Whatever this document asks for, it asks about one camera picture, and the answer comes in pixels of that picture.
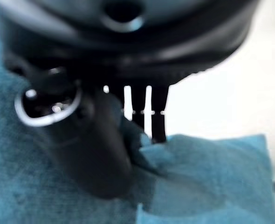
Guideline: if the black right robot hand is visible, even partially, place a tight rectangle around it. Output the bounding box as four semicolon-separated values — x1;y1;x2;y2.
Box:
0;0;262;199

